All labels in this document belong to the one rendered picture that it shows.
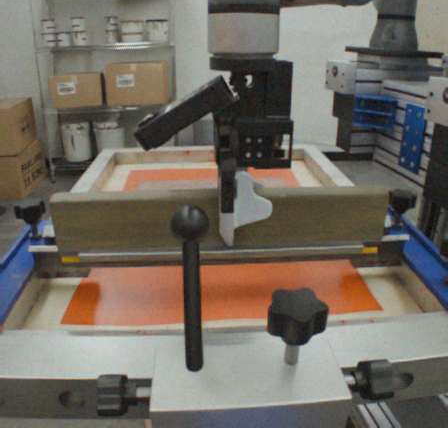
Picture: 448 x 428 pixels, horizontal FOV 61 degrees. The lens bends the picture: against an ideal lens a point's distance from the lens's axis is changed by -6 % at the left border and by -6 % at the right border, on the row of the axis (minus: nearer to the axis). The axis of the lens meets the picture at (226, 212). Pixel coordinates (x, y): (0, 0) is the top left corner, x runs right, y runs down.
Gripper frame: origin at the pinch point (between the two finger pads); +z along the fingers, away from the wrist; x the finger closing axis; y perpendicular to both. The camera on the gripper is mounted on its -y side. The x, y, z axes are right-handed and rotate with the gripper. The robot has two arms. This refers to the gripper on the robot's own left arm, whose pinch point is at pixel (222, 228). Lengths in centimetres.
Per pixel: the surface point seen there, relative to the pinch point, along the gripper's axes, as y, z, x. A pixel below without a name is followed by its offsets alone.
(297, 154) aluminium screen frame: 24, 8, 61
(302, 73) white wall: 103, 12, 372
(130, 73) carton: -62, 7, 324
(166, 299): -7.5, 10.1, -0.3
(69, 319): -19.5, 10.2, -4.2
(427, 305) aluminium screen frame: 25.6, 8.4, -6.8
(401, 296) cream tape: 24.3, 10.0, -2.4
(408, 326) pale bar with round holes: 15.7, 1.4, -18.3
